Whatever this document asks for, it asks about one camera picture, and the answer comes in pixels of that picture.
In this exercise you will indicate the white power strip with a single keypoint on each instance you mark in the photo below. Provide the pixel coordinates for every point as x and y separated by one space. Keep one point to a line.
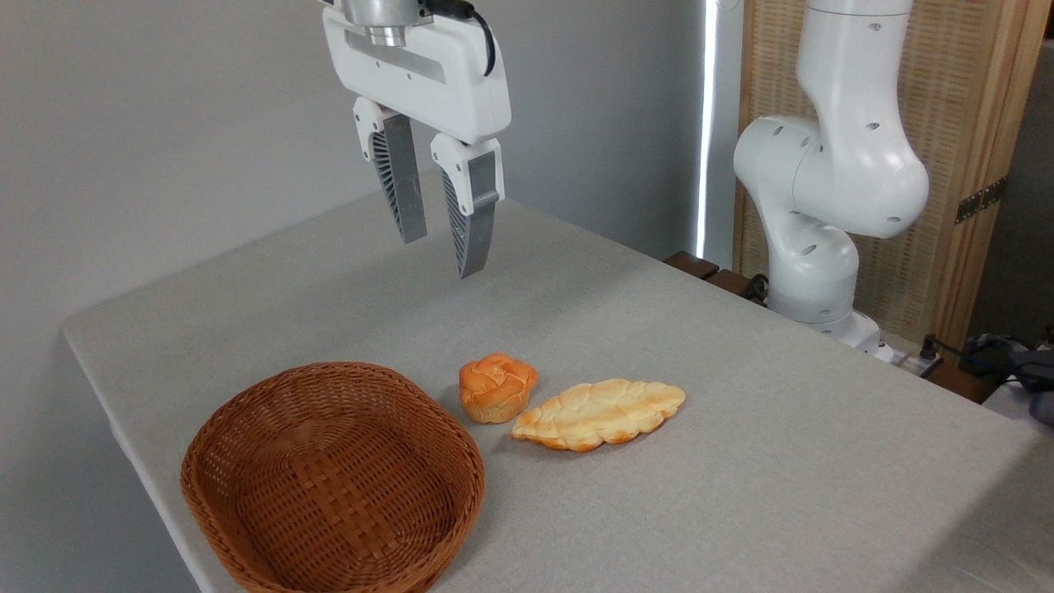
906 360

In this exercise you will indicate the silver metal wrist flange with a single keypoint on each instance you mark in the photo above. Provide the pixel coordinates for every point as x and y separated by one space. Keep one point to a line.
383 16

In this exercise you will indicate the brown wooden block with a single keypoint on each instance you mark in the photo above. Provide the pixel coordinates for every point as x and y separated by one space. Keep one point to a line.
692 264
731 282

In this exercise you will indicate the dark metal screen hinge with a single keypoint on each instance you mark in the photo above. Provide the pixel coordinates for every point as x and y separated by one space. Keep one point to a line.
980 200

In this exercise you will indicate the round orange bun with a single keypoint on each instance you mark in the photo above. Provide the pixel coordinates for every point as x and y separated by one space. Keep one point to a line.
496 389

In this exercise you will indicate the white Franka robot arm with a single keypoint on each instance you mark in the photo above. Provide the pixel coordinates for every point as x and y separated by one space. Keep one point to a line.
832 165

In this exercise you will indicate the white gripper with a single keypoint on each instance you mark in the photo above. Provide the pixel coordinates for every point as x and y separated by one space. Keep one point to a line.
445 91

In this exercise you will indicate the wood and rattan screen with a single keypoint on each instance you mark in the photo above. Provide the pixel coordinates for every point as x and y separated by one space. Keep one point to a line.
963 91

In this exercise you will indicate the brown wicker basket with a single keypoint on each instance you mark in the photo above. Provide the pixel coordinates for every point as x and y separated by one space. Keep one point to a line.
329 486

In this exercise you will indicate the long braided bread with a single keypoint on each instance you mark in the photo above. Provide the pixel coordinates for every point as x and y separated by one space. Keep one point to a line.
597 414

